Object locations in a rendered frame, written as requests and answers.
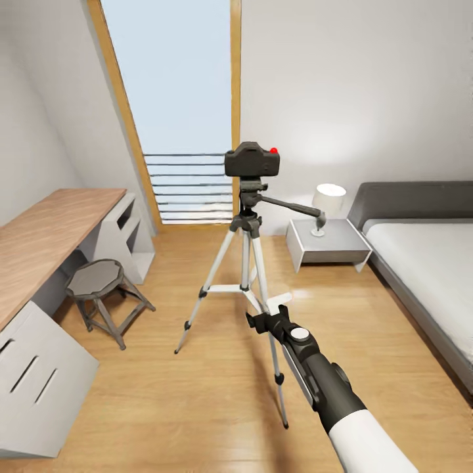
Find digital camera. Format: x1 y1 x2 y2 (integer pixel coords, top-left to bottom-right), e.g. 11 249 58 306
224 141 281 177

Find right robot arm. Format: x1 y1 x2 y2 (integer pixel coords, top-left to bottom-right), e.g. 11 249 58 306
246 292 420 473

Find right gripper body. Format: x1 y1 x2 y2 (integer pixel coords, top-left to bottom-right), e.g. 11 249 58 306
252 305 290 337

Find camera tripod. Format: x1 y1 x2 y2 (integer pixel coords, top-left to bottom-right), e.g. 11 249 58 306
174 176 321 429

